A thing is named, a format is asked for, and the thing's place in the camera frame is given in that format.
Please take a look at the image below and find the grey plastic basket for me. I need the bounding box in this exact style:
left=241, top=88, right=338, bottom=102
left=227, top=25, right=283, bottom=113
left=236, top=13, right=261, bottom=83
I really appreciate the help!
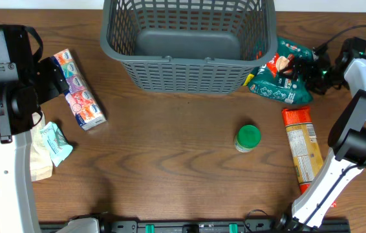
left=100, top=0, right=277, bottom=94

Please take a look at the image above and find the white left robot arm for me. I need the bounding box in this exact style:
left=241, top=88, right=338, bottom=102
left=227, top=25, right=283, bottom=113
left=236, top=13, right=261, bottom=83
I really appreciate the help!
left=0, top=25, right=69, bottom=232

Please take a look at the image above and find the beige grain bag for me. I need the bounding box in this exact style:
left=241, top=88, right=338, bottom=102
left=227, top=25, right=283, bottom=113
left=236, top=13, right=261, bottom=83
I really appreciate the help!
left=30, top=113, right=53, bottom=182

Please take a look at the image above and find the green Nescafe coffee bag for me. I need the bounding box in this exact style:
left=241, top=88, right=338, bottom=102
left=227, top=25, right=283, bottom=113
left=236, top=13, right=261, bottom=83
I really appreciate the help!
left=244, top=37, right=313, bottom=105

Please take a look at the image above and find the light teal small pouch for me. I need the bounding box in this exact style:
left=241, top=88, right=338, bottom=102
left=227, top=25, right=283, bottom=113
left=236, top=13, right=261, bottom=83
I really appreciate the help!
left=39, top=122, right=73, bottom=167

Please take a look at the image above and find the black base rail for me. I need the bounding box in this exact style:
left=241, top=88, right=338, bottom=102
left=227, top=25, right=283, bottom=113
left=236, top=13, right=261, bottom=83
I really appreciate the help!
left=39, top=213, right=351, bottom=233

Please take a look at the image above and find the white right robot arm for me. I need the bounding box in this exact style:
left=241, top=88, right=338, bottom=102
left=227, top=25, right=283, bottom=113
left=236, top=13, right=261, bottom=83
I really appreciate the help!
left=275, top=37, right=366, bottom=231

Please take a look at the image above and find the colourful tissue pack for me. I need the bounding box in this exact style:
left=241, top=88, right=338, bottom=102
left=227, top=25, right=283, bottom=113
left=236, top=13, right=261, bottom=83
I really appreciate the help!
left=52, top=49, right=106, bottom=131

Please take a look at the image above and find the green lid jar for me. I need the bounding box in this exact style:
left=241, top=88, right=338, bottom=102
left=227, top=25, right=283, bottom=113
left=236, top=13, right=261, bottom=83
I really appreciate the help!
left=234, top=125, right=261, bottom=153

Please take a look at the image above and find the orange spaghetti packet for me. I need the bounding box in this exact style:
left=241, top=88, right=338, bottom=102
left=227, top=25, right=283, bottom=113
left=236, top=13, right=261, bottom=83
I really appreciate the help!
left=281, top=107, right=323, bottom=194

